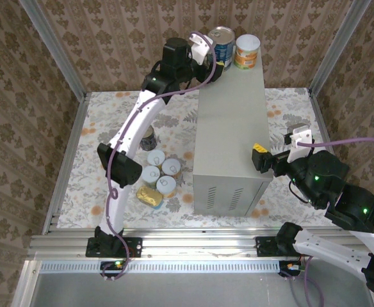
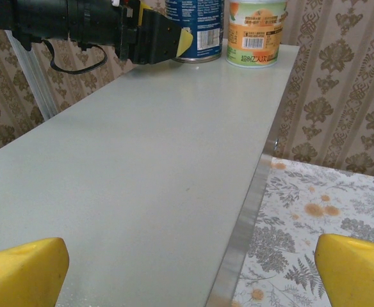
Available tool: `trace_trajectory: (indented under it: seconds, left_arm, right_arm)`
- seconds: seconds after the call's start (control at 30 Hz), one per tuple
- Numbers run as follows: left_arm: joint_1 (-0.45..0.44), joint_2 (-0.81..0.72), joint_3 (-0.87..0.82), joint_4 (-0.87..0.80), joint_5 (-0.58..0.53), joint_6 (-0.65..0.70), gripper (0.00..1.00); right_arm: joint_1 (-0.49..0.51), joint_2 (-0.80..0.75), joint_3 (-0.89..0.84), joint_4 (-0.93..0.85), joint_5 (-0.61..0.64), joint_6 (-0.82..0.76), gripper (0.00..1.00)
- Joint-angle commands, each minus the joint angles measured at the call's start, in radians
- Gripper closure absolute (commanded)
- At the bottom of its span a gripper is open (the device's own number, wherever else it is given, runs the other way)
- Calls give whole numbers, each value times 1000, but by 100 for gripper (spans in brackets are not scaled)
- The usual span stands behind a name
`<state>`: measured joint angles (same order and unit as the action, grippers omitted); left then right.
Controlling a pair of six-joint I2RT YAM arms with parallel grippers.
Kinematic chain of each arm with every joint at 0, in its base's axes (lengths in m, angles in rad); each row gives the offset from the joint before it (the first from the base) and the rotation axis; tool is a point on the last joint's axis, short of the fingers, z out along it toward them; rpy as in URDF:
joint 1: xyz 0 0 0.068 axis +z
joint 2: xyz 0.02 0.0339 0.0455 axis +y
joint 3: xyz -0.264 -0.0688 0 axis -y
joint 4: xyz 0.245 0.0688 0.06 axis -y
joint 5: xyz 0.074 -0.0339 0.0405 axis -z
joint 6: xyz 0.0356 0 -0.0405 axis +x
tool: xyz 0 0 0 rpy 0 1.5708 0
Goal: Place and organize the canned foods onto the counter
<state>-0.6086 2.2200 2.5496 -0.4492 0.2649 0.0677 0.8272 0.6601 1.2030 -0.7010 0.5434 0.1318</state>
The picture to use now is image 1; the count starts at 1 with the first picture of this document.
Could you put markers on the tall blue food can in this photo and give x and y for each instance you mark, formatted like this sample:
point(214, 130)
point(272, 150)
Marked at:
point(223, 48)

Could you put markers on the orange can with white lid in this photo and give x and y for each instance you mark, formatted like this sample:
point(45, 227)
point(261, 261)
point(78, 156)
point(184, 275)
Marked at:
point(247, 54)

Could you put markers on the tall dark navy can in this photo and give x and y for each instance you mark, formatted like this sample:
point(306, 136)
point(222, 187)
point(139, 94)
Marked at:
point(150, 140)

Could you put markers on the small yellow pineapple can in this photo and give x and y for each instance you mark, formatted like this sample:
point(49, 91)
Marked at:
point(166, 185)
point(156, 157)

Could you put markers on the small orange fruit label can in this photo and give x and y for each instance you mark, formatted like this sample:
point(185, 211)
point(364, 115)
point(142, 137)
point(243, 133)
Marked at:
point(171, 167)

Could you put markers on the small green label can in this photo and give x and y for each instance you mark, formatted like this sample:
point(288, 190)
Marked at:
point(150, 174)

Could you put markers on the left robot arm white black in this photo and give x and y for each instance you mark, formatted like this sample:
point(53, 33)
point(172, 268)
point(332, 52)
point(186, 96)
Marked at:
point(135, 118)

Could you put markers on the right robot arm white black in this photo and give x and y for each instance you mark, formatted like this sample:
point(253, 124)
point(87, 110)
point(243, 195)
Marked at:
point(328, 252)

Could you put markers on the grey metal cabinet counter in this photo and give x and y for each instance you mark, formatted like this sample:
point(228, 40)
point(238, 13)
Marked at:
point(232, 128)

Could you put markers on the floral tablecloth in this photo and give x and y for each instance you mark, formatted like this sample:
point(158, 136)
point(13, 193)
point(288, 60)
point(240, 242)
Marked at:
point(238, 220)

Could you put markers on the small electronics board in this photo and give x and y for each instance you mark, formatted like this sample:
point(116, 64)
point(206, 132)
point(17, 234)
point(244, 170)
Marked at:
point(116, 264)
point(291, 267)

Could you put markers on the gold rectangular sardine tin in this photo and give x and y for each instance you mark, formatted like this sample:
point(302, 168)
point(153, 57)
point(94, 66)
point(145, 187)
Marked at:
point(148, 196)

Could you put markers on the grey metal lower shelf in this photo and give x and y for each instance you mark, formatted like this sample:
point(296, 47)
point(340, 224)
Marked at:
point(190, 291)

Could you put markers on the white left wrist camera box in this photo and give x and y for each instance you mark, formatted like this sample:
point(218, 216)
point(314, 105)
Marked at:
point(201, 48)

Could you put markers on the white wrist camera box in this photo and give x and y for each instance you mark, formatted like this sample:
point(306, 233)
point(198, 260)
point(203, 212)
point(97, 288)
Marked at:
point(201, 48)
point(299, 147)

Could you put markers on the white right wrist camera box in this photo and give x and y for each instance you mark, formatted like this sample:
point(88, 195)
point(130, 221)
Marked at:
point(299, 147)

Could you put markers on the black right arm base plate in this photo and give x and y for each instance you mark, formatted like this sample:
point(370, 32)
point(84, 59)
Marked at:
point(264, 247)

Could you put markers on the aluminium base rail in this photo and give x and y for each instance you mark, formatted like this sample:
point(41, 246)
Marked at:
point(200, 246)

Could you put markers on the aluminium frame post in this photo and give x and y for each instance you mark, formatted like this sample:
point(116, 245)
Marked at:
point(334, 48)
point(55, 57)

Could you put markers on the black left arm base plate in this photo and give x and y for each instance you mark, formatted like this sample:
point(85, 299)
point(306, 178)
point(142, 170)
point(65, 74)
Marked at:
point(135, 246)

